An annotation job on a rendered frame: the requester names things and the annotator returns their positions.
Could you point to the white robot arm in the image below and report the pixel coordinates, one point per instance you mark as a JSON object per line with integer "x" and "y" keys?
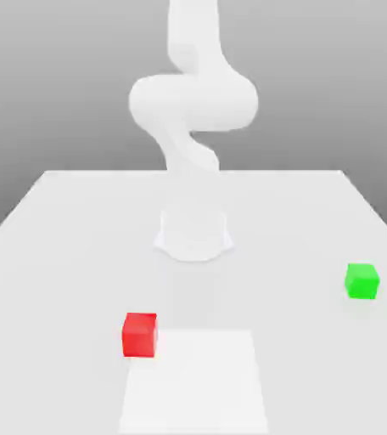
{"x": 193, "y": 102}

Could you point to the small red cube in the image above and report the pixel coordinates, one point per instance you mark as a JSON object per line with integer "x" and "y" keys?
{"x": 139, "y": 335}

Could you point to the small green cube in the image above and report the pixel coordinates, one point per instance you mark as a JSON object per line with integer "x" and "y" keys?
{"x": 362, "y": 281}

